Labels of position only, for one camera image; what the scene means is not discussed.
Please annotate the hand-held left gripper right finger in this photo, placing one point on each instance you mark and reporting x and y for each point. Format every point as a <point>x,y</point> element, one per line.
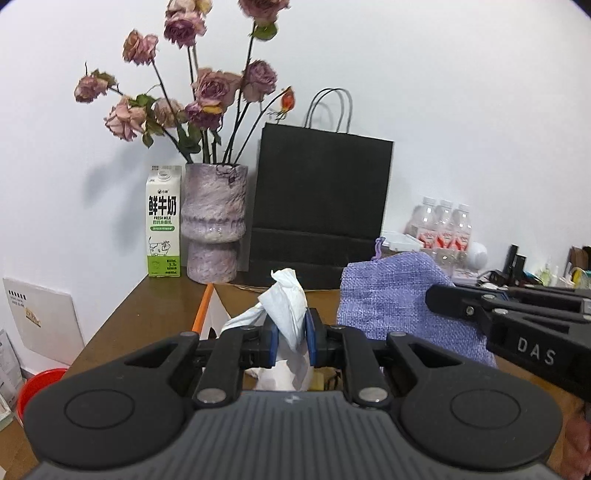
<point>310,339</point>

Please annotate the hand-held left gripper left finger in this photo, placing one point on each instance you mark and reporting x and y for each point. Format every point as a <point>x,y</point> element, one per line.
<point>274,341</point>

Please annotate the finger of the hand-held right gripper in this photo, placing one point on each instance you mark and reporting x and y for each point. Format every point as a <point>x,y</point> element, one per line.
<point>531,293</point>
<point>455,302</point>

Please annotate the white tissue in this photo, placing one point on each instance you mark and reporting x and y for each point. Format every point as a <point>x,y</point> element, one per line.
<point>288,304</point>

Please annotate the purple woven pouch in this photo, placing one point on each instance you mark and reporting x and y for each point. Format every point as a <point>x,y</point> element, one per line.
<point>388,295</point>

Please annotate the brown wooden desktop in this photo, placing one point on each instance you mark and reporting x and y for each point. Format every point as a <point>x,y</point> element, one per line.
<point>138,304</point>

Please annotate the person's right hand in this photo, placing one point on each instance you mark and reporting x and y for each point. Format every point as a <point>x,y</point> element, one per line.
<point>581,443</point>

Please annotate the black electronic device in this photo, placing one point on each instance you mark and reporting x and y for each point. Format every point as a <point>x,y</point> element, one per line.
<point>513,261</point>

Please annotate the clear glass cup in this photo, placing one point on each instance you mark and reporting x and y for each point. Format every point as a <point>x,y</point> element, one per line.
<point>443,263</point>

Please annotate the white round gadget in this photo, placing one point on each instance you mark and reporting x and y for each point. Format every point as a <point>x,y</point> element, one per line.
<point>476,256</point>

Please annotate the pink label water bottle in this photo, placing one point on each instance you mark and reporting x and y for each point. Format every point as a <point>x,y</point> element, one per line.
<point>461,228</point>
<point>444,224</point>
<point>422,221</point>

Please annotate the clear container of seeds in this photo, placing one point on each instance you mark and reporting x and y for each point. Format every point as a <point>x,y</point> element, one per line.
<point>400,240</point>

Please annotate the purple marbled vase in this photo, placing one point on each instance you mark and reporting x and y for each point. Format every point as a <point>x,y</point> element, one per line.
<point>212,217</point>

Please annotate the black paper bag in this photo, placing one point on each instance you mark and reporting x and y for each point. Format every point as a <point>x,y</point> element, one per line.
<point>318,194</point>

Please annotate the white green milk carton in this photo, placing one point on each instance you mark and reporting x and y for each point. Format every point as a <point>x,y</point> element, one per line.
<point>163,221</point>

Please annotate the red plastic stool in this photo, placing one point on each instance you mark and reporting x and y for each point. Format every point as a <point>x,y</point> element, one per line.
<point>39,392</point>

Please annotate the bunch of dried roses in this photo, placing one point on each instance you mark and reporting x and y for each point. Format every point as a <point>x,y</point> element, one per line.
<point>212,87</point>

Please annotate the white wall panel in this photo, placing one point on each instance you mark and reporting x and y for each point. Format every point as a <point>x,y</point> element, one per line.
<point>44,318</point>

